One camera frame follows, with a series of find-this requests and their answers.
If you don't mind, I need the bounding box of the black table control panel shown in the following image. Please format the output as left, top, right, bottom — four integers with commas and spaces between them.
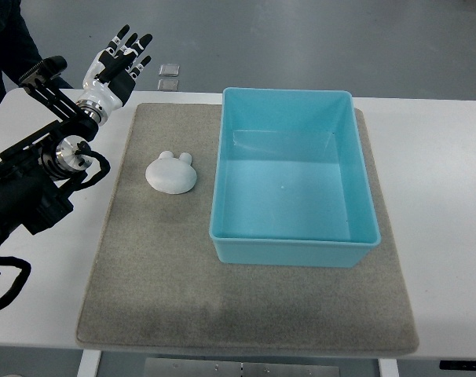
439, 360, 476, 372

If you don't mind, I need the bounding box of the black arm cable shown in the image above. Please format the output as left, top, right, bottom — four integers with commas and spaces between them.
0, 256, 32, 314

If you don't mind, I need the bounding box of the blue plastic box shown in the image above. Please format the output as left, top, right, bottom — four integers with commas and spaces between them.
209, 87, 381, 268

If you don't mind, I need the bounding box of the metal table base plate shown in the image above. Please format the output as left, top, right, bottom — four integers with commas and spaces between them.
143, 357, 340, 377

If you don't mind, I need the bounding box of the upper floor socket plate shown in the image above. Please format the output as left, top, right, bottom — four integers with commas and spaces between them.
159, 64, 180, 77

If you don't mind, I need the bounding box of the lower floor socket plate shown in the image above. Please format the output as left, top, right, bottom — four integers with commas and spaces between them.
157, 79, 179, 91

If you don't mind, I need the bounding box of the person in dark clothes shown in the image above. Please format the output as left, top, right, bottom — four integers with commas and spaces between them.
0, 0, 74, 126

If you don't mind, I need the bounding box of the grey felt mat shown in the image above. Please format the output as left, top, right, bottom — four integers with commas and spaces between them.
76, 103, 419, 357

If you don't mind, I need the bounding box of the white bunny toy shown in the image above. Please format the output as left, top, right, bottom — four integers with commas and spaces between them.
145, 151, 197, 195

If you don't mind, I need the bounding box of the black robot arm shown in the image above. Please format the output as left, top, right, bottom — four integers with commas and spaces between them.
0, 56, 110, 246

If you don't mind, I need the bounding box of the floor socket plate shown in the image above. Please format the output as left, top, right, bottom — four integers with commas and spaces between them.
157, 79, 179, 91
159, 64, 180, 77

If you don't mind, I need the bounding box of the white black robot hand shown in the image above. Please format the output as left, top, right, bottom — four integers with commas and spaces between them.
77, 25, 152, 126

